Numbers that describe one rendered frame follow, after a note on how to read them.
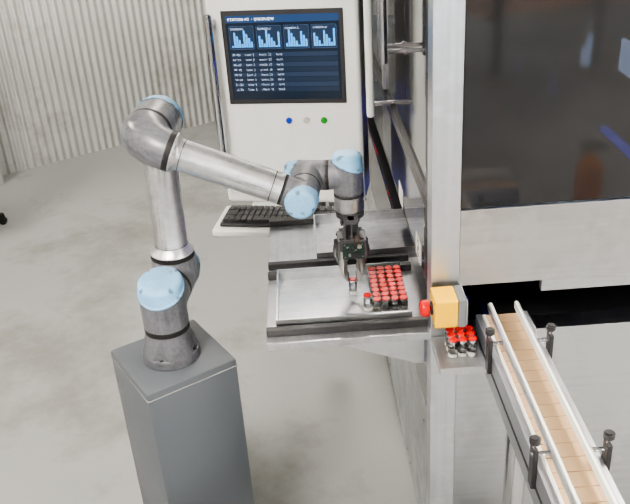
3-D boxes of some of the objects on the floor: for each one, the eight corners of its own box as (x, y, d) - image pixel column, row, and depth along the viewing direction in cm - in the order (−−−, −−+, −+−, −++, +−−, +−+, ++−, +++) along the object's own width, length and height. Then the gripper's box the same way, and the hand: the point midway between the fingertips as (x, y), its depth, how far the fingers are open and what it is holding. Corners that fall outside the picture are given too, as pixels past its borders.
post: (447, 568, 244) (465, -252, 146) (451, 584, 238) (472, -255, 141) (425, 569, 244) (429, -249, 146) (428, 586, 238) (434, -252, 141)
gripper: (330, 220, 200) (334, 294, 210) (371, 217, 200) (374, 291, 209) (328, 205, 207) (333, 278, 217) (368, 202, 207) (371, 275, 217)
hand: (352, 275), depth 215 cm, fingers closed, pressing on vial
